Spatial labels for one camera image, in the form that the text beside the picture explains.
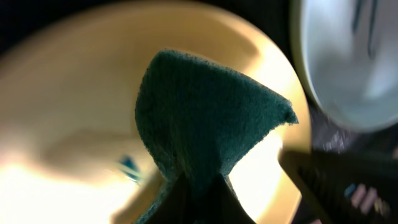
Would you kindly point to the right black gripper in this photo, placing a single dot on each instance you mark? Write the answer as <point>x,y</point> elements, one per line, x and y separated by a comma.
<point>345,188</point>

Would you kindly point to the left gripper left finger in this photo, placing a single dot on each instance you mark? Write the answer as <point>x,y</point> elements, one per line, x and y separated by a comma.
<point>176,208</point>

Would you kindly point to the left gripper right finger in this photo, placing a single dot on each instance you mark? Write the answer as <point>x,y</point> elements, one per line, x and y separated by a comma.
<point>220,206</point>

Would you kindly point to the green scrubbing sponge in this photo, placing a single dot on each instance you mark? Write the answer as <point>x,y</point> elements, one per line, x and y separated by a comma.
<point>199,119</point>

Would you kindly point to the yellow plate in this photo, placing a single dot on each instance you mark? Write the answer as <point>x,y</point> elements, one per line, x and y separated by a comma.
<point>70,150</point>

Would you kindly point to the light blue plate right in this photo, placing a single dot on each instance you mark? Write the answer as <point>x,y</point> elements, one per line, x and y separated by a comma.
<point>345,53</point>

